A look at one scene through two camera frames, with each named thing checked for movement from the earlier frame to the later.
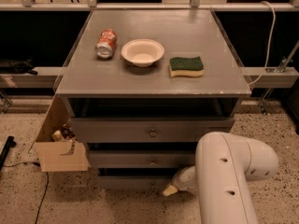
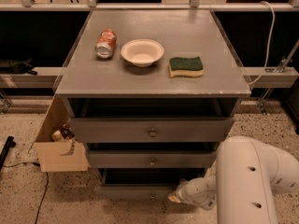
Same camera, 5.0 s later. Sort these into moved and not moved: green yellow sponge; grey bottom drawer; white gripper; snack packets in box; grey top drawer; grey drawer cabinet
Moved: grey bottom drawer; white gripper
Not moved: grey drawer cabinet; green yellow sponge; grey top drawer; snack packets in box
